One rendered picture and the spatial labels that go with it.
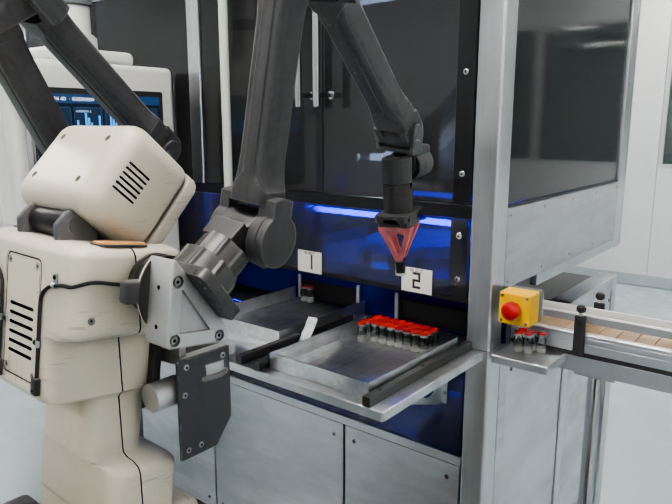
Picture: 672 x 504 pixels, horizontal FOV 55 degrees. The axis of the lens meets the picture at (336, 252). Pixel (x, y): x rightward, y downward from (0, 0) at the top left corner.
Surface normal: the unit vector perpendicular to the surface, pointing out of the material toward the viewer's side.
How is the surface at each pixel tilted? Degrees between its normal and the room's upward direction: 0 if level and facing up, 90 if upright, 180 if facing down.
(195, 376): 90
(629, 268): 90
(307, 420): 90
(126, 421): 90
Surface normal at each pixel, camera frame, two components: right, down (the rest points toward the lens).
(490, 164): -0.62, 0.15
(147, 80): 0.80, 0.12
